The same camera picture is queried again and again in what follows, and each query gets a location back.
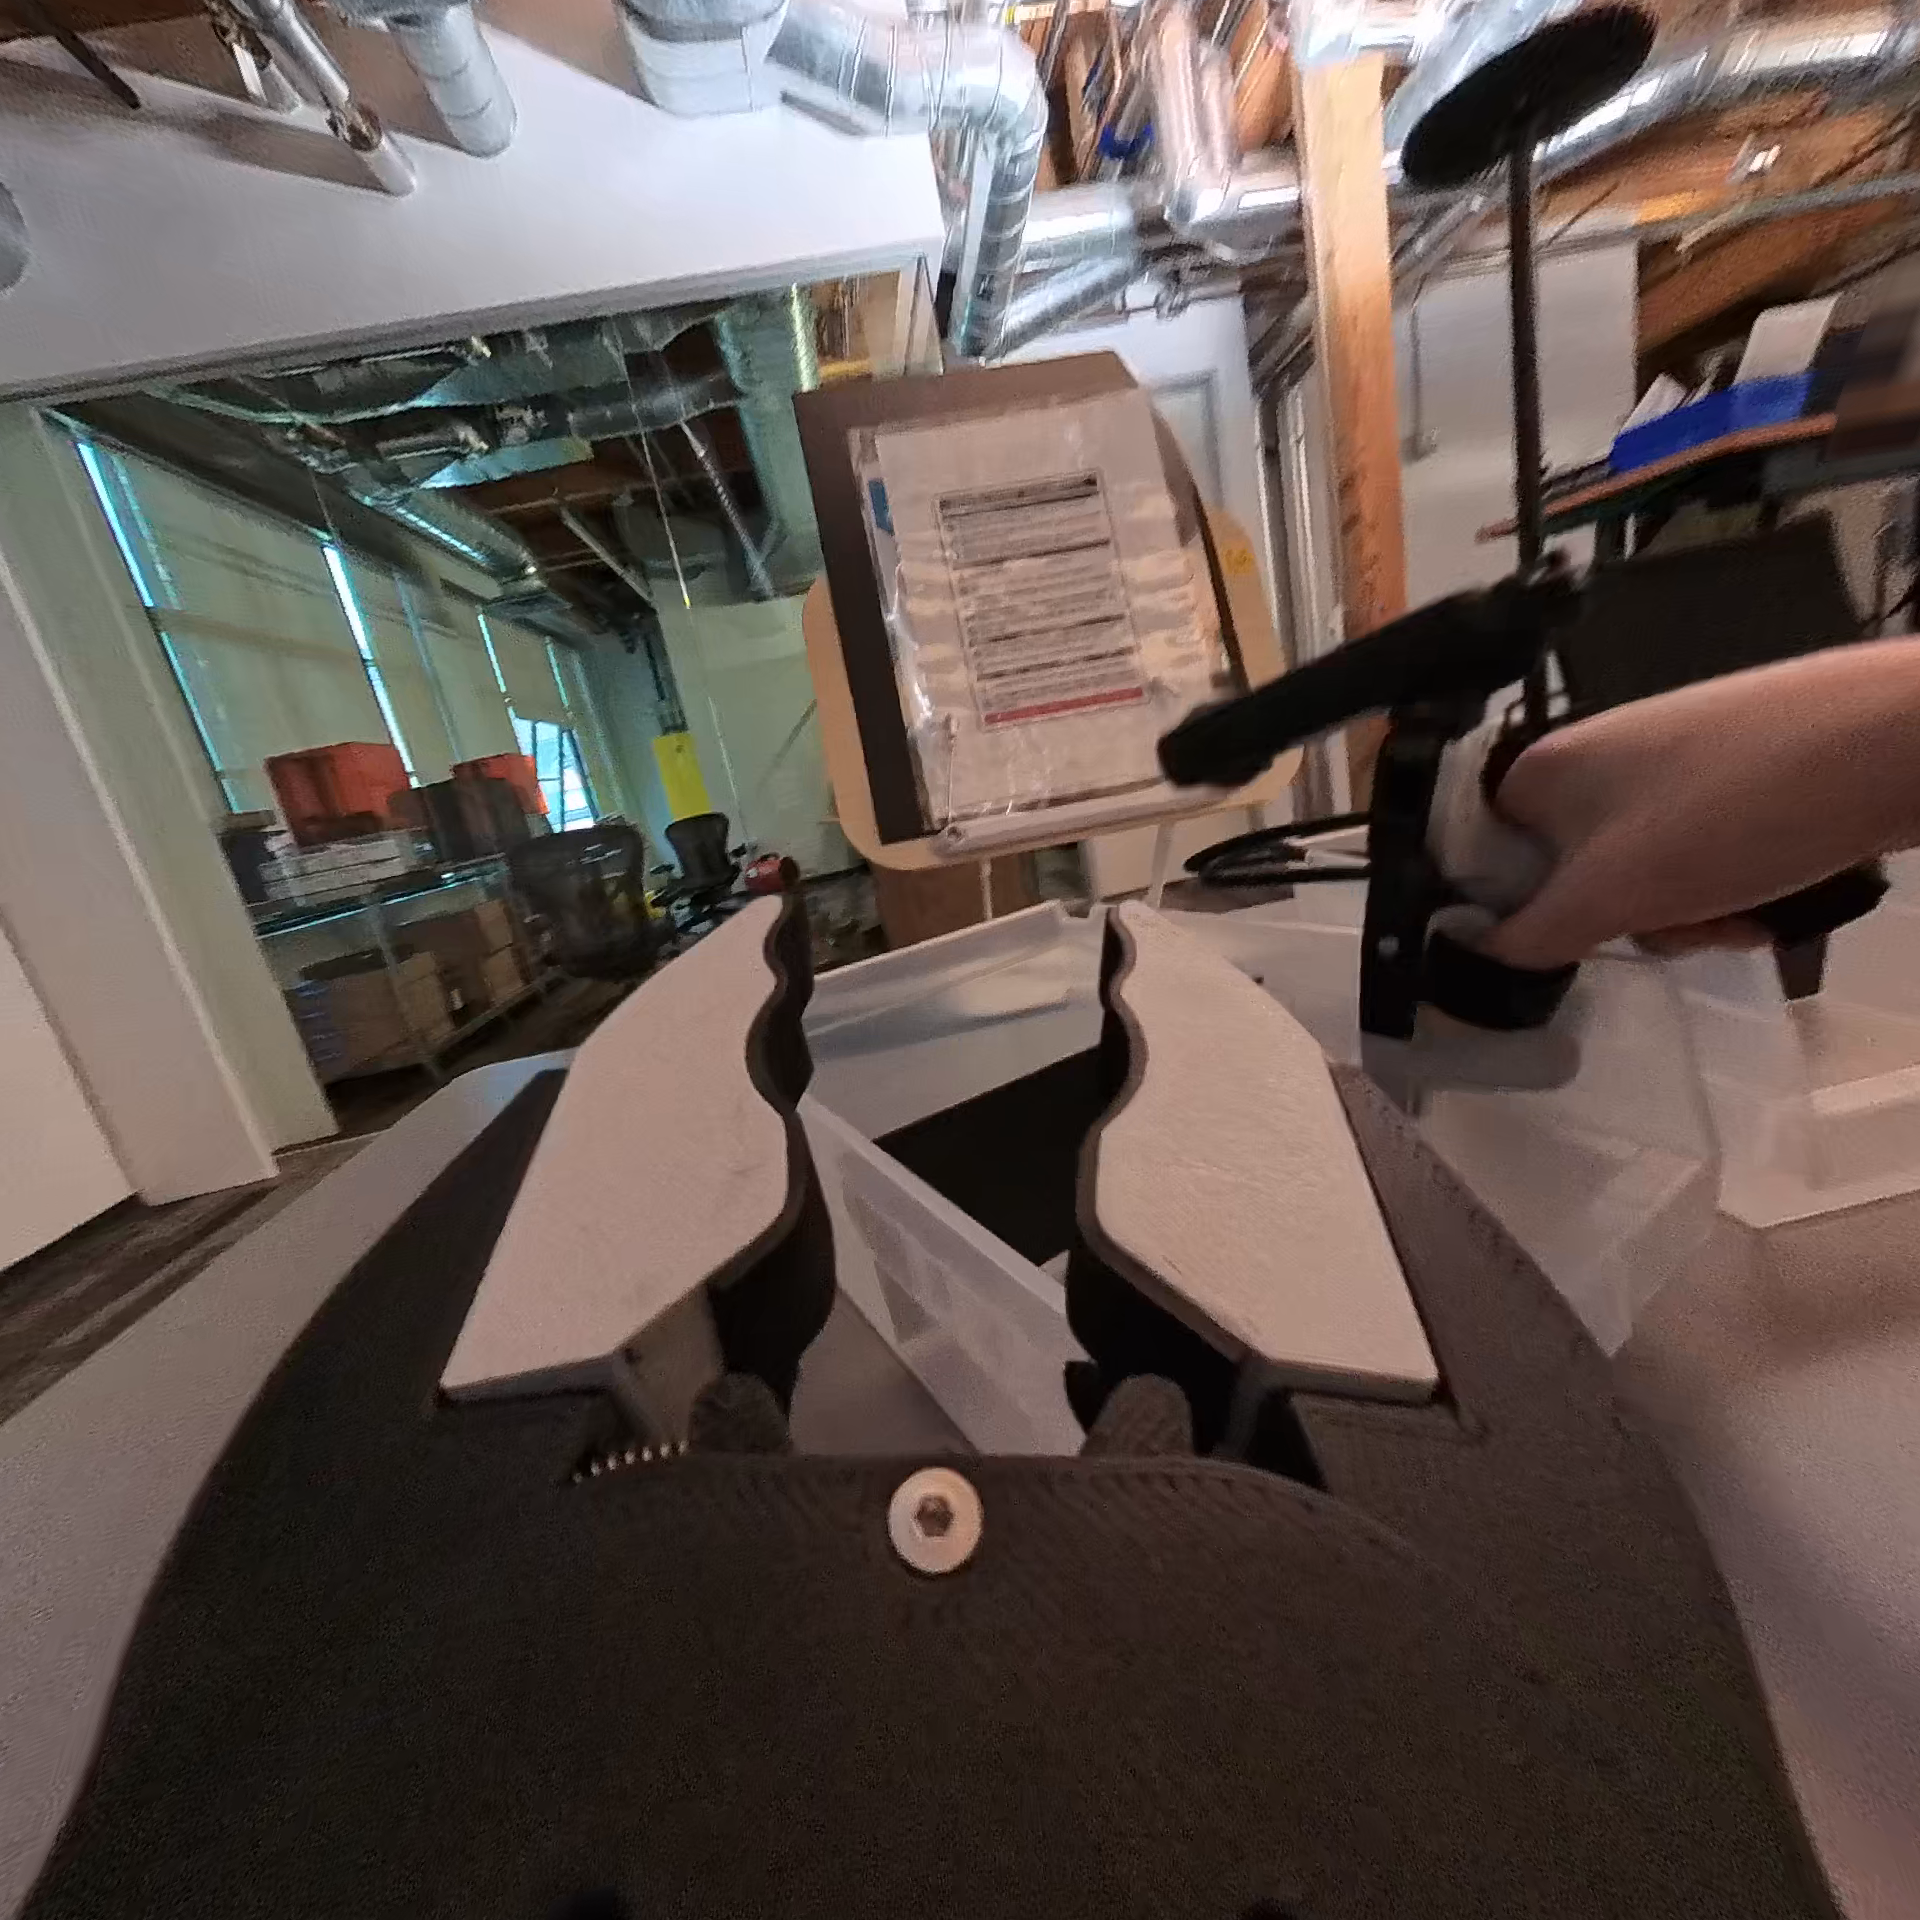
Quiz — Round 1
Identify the person's right hand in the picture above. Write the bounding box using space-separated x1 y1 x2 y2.
1476 656 1805 971

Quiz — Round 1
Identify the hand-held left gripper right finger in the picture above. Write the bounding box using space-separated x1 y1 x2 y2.
1068 900 1444 1404

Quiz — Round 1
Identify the clear plastic bin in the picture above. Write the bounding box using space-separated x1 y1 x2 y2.
803 897 1920 1465

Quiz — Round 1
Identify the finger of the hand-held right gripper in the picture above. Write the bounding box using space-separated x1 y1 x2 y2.
1369 1027 1587 1123

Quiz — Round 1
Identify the instruction sign on wooden board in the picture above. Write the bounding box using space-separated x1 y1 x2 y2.
791 349 1307 875

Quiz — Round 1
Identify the silver ventilation duct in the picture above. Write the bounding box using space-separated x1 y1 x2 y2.
621 0 1052 362
1140 0 1307 243
381 0 519 160

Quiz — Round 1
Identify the black round pole table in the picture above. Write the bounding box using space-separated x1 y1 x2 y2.
1402 0 1660 722

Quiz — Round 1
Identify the wire storage shelf rack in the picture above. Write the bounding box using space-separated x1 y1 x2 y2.
223 744 564 1082

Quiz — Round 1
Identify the blue object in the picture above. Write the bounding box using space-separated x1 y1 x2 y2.
1610 375 1833 481

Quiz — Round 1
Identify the dark furniture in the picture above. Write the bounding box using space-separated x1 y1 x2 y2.
1558 517 1870 736

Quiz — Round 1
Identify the black office chair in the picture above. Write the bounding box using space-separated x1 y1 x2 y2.
663 813 753 911
508 824 676 986

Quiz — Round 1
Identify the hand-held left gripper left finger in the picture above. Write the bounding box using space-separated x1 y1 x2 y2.
438 891 839 1404

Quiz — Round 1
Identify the wooden support post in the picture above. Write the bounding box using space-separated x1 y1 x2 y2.
1286 52 1415 752

